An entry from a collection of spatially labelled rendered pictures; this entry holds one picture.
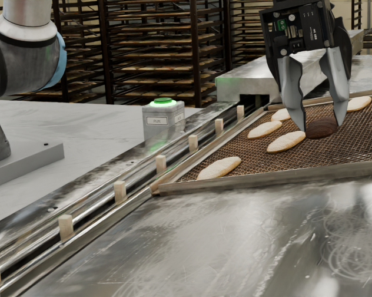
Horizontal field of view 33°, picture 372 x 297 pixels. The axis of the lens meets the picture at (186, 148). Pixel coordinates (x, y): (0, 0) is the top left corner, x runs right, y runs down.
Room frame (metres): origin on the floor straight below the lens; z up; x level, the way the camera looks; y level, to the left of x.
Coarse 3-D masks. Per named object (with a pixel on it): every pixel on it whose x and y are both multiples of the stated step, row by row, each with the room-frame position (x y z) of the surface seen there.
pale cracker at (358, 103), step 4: (364, 96) 1.08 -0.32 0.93; (352, 100) 1.06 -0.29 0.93; (356, 100) 1.05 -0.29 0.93; (360, 100) 1.04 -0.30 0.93; (364, 100) 1.04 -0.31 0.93; (368, 100) 1.05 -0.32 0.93; (348, 104) 1.03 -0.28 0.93; (352, 104) 1.03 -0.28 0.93; (356, 104) 1.02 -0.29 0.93; (360, 104) 1.02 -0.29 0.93; (364, 104) 1.03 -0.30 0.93; (348, 108) 1.01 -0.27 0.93; (352, 108) 1.01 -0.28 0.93; (356, 108) 1.01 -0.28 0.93; (360, 108) 1.02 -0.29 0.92
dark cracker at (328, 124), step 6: (318, 120) 0.75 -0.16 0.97; (324, 120) 0.75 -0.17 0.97; (330, 120) 0.74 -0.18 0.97; (312, 126) 0.73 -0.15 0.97; (318, 126) 0.72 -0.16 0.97; (324, 126) 0.71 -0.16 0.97; (330, 126) 0.71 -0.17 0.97; (336, 126) 0.72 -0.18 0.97; (306, 132) 0.72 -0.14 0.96; (312, 132) 0.70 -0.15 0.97; (318, 132) 0.70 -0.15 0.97; (324, 132) 0.70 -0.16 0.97; (330, 132) 0.70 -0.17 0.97; (312, 138) 0.70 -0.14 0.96; (318, 138) 0.69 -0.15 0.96
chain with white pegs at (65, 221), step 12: (240, 108) 1.37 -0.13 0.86; (216, 120) 1.24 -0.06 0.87; (216, 132) 1.24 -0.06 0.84; (192, 144) 1.11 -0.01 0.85; (120, 192) 0.86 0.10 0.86; (60, 216) 0.74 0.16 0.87; (60, 228) 0.73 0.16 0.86; (72, 228) 0.74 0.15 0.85; (24, 264) 0.67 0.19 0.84; (0, 276) 0.61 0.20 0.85
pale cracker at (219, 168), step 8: (224, 160) 0.80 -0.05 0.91; (232, 160) 0.80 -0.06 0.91; (240, 160) 0.82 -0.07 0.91; (208, 168) 0.78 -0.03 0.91; (216, 168) 0.77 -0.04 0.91; (224, 168) 0.77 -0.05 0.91; (232, 168) 0.79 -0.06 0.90; (200, 176) 0.76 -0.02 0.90; (208, 176) 0.75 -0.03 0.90; (216, 176) 0.75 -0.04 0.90
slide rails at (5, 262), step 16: (208, 128) 1.26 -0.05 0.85; (224, 128) 1.25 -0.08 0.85; (144, 176) 0.95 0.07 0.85; (112, 192) 0.88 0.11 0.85; (80, 208) 0.82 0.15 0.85; (96, 208) 0.82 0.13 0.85; (32, 240) 0.71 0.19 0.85; (48, 240) 0.71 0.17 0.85; (16, 256) 0.67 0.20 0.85; (0, 272) 0.63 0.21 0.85; (16, 272) 0.62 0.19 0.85
